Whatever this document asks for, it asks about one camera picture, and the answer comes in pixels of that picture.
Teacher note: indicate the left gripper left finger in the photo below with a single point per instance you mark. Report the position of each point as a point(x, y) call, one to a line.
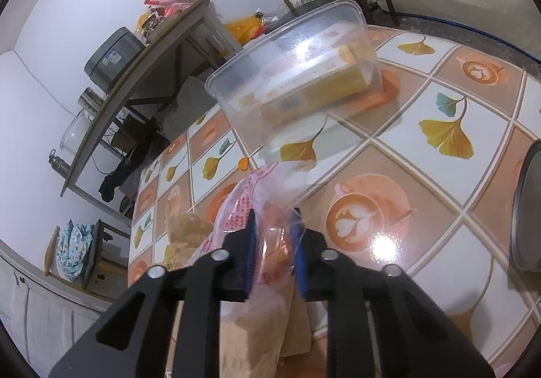
point(162, 309)

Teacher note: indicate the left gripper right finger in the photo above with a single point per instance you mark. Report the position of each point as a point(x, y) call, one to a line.
point(379, 322)

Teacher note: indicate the brown paper bag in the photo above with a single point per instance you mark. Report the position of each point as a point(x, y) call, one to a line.
point(259, 335)

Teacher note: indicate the clear plastic container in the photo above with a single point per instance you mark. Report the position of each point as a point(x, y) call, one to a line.
point(232, 83)

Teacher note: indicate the yellow white medicine box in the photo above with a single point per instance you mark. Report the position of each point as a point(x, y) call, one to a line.
point(321, 71)

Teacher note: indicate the clear printed plastic bag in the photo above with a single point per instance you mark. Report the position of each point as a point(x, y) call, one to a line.
point(263, 204)

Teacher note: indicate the wooden chair with cushion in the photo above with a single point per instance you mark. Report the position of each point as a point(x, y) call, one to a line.
point(97, 265)

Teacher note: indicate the blue floral cushion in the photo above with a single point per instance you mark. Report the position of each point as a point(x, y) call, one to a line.
point(72, 248)

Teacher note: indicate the grey pan lid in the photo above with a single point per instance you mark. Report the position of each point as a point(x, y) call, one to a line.
point(526, 214)

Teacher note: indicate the steel water bottle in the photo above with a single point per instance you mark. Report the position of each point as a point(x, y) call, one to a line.
point(58, 164)

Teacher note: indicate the black clothes under table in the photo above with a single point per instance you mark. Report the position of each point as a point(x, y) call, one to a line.
point(127, 174)

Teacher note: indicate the clear bowl on table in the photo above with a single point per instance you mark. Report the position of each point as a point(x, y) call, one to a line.
point(74, 134)

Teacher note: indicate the black rice cooker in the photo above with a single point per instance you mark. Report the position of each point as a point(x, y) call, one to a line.
point(113, 56)

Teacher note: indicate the grey metal side table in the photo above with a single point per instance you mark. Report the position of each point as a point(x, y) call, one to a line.
point(165, 40)

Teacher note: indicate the yellow plastic bag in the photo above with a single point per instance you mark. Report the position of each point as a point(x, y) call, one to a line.
point(247, 28)

